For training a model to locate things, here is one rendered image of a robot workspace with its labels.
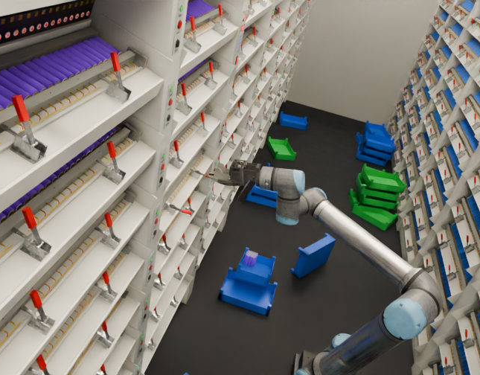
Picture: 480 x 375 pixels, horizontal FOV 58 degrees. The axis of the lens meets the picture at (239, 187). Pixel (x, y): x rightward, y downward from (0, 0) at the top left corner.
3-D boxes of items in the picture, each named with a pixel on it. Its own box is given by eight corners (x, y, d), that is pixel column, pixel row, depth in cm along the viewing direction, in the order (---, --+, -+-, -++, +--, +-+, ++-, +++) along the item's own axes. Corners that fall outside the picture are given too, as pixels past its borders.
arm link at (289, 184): (302, 200, 161) (304, 175, 158) (269, 196, 164) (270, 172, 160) (304, 190, 170) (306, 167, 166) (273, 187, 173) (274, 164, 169)
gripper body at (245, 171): (232, 158, 171) (263, 161, 168) (233, 177, 175) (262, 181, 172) (227, 167, 164) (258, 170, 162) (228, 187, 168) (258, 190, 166)
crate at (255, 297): (274, 292, 260) (277, 282, 256) (268, 316, 243) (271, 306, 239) (227, 276, 264) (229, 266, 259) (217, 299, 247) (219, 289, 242)
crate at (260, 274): (242, 257, 280) (245, 246, 278) (272, 268, 278) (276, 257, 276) (234, 276, 251) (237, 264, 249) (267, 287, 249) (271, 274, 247)
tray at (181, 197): (208, 167, 192) (218, 151, 187) (152, 250, 141) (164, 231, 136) (170, 143, 191) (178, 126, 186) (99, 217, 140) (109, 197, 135)
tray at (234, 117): (245, 113, 251) (257, 94, 243) (215, 158, 200) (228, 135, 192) (216, 94, 250) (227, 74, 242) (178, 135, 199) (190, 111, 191)
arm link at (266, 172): (274, 183, 172) (269, 196, 164) (262, 181, 173) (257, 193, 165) (274, 163, 168) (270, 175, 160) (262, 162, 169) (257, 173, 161)
